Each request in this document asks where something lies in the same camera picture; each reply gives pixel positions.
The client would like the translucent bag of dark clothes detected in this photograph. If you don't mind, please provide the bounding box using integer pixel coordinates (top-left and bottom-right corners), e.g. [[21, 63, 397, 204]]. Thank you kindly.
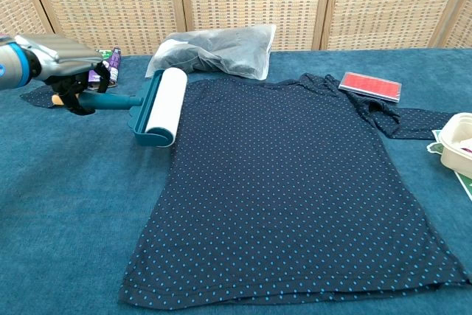
[[145, 24, 277, 81]]

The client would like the green and white paper sheet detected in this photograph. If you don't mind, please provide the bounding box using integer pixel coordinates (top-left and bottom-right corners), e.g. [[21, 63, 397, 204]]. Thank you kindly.
[[426, 129, 472, 201]]

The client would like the woven rattan folding screen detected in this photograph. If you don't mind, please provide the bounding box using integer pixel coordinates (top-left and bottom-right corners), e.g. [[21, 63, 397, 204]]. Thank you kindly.
[[0, 0, 472, 60]]

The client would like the teal lint roller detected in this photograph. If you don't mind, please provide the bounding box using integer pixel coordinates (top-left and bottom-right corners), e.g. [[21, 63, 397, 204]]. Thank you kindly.
[[51, 68, 188, 148]]

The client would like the teal plush table cloth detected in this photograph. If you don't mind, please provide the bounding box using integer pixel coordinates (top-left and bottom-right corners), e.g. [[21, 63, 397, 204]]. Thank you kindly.
[[0, 47, 472, 315]]

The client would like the beige plastic container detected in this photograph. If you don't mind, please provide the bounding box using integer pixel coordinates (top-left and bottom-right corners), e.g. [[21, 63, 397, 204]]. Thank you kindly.
[[440, 111, 472, 180]]

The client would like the clear case with red pad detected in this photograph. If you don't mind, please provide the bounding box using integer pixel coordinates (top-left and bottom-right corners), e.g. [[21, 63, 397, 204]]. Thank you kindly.
[[338, 71, 403, 104]]

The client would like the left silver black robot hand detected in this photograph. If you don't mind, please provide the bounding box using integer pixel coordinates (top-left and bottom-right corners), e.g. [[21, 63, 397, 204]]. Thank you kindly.
[[14, 34, 111, 117]]

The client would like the navy polka dot shirt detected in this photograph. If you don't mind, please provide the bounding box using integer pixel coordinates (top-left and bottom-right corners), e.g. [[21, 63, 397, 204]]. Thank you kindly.
[[20, 73, 472, 311]]

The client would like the purple printed packet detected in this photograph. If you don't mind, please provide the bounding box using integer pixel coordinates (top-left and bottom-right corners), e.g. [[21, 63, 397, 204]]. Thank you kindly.
[[85, 47, 122, 89]]

